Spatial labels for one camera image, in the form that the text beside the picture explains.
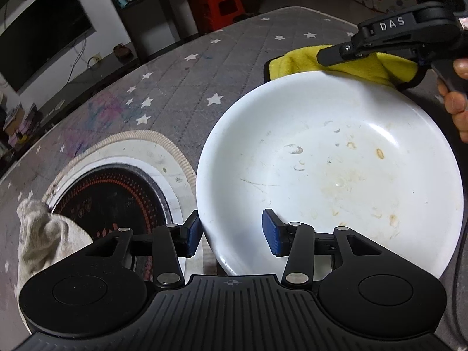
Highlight yellow microfiber cloth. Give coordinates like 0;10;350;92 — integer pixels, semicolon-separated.
263;45;427;90

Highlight white ceramic bowl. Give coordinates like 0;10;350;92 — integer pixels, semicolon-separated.
196;71;464;276

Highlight person's right hand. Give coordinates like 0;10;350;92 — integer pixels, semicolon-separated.
437;58;468;143

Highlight red plastic stool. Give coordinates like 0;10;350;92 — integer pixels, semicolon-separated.
194;0;245;32

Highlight dirty white towel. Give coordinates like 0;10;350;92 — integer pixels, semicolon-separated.
15;199;93;295

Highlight grey star tablecloth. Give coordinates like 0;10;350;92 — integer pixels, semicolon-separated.
0;6;468;351

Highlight stacked boxes by wall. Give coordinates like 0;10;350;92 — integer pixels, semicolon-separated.
1;104;41;150

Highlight wall power socket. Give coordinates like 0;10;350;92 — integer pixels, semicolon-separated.
88;53;102;65

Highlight black wall television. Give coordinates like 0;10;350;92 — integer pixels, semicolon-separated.
1;0;94;91

